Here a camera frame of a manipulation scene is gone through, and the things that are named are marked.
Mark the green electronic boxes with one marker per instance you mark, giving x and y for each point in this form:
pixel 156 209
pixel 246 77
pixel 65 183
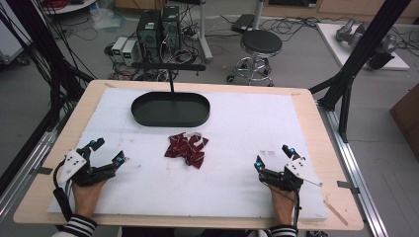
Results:
pixel 149 31

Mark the black flat box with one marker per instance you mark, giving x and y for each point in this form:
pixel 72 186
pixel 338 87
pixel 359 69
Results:
pixel 243 23

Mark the white floor board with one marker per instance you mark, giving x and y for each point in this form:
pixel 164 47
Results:
pixel 332 46

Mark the thin wooden stick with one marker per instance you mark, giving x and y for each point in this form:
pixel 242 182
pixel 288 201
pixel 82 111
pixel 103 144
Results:
pixel 336 213

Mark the white table leg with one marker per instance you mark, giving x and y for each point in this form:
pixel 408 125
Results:
pixel 204 33

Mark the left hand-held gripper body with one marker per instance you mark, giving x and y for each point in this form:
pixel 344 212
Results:
pixel 74 164

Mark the dark red patterned cloth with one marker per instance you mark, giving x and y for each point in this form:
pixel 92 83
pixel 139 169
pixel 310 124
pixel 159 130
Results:
pixel 187 150

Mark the black round stool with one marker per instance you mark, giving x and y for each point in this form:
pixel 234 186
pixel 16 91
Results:
pixel 260 44

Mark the person's left hand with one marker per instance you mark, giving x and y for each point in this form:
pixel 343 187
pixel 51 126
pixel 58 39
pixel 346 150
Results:
pixel 87 197

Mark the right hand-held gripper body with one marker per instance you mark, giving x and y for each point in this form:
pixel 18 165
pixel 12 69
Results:
pixel 298 171

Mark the white power supply unit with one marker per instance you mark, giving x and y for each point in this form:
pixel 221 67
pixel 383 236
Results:
pixel 118 46
pixel 129 52

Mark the grey tape piece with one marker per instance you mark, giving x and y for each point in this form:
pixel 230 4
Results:
pixel 44 171
pixel 347 186

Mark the aluminium rail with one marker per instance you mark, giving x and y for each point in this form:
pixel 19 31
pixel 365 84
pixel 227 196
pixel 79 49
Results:
pixel 23 177
pixel 359 184

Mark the white round table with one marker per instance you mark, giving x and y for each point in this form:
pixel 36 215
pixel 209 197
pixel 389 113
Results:
pixel 69 6

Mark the brown wooden cabinet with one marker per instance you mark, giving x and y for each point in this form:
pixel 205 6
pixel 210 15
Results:
pixel 408 115

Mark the black metal frame post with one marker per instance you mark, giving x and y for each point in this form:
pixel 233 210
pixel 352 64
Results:
pixel 362 52

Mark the black computer tower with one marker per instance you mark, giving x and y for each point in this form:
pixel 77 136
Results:
pixel 171 28

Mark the black oval tray stand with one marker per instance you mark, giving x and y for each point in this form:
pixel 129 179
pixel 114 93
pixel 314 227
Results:
pixel 170 110

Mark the person's right hand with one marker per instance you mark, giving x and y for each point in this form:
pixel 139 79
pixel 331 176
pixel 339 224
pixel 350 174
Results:
pixel 282 205

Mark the white foam mat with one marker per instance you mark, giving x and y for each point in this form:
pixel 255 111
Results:
pixel 214 184

